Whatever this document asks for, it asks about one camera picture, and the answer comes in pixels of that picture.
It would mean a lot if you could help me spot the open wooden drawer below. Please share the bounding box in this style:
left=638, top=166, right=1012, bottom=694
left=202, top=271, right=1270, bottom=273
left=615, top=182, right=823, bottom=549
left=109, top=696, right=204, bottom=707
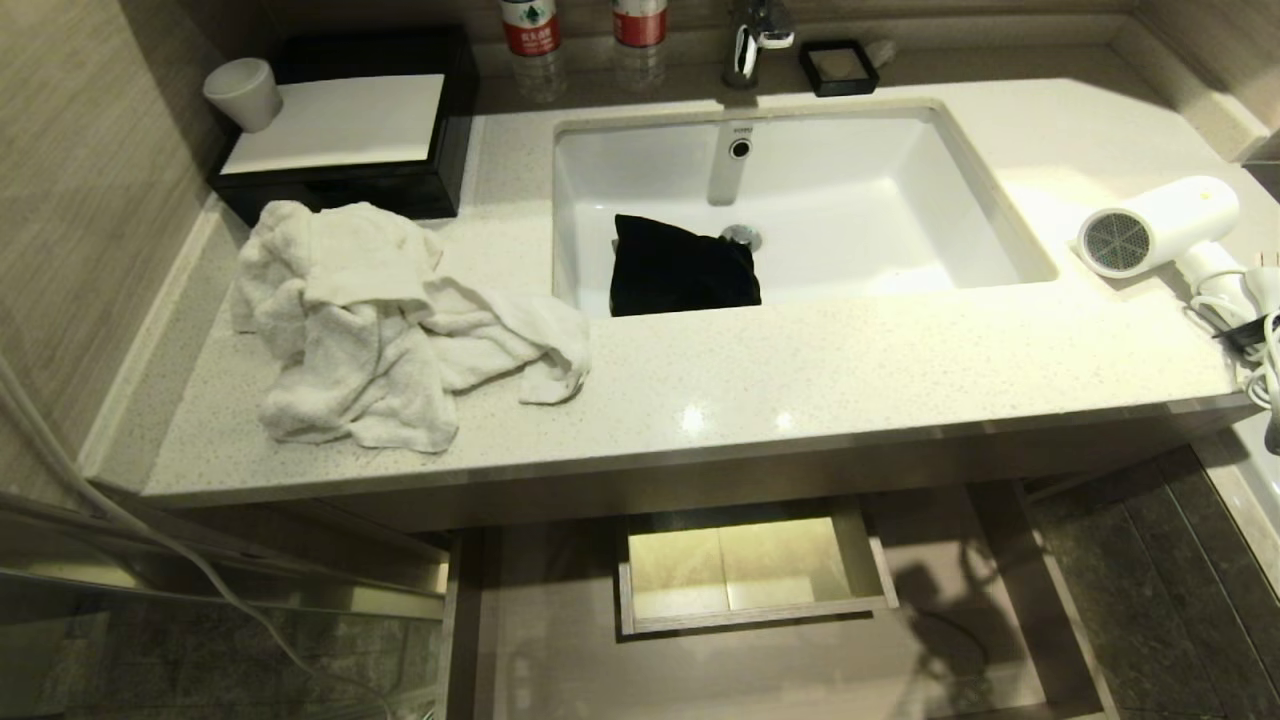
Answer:
left=617, top=498, right=900, bottom=638

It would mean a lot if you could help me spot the white hair dryer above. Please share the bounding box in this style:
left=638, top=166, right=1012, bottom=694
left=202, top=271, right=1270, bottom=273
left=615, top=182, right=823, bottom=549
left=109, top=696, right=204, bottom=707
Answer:
left=1076, top=175, right=1249, bottom=300

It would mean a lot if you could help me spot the black cloth bag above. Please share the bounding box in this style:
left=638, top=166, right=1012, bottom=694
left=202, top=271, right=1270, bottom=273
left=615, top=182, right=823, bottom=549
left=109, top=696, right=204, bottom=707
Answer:
left=610, top=214, right=763, bottom=318

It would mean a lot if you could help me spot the white ceramic sink basin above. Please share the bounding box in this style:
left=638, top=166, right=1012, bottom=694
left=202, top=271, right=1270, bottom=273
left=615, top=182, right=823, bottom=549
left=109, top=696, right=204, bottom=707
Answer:
left=552, top=99, right=1059, bottom=319

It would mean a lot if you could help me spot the white crumpled towel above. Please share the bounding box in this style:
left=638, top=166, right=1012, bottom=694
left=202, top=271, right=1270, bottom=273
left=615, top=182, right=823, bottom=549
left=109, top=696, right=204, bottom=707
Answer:
left=230, top=200, right=593, bottom=454

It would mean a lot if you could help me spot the black tray box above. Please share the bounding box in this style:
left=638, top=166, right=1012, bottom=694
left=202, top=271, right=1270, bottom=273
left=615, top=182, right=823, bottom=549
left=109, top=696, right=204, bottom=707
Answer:
left=207, top=26, right=480, bottom=227

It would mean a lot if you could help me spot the chrome faucet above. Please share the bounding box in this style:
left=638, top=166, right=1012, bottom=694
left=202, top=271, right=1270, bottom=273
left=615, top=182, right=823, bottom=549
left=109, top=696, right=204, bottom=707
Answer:
left=708, top=0, right=797, bottom=207

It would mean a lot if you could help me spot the water bottle with red label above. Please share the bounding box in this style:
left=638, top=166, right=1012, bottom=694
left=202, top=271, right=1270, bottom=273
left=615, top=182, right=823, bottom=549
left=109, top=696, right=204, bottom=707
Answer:
left=611, top=0, right=669, bottom=48
left=499, top=0, right=563, bottom=59

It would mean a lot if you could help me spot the black square soap dish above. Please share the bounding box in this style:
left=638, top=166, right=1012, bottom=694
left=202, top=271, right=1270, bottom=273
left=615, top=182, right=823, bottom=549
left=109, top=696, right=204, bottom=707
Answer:
left=798, top=39, right=881, bottom=98

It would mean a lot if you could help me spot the white paper sheet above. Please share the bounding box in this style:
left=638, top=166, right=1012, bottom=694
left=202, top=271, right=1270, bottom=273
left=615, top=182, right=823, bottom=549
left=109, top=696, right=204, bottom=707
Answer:
left=219, top=73, right=446, bottom=177

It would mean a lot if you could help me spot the white ceramic cup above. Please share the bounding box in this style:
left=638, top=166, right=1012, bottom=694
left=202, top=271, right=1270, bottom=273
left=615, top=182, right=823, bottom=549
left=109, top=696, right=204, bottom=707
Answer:
left=203, top=57, right=284, bottom=134

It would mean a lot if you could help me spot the white cable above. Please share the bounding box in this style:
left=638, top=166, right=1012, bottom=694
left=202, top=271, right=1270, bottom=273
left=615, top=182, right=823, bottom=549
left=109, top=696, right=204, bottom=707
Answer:
left=0, top=352, right=401, bottom=720

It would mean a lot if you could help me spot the white hair dryer cord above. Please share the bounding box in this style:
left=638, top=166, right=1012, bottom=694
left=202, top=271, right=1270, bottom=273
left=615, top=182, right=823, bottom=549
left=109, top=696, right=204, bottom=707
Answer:
left=1186, top=266, right=1280, bottom=453

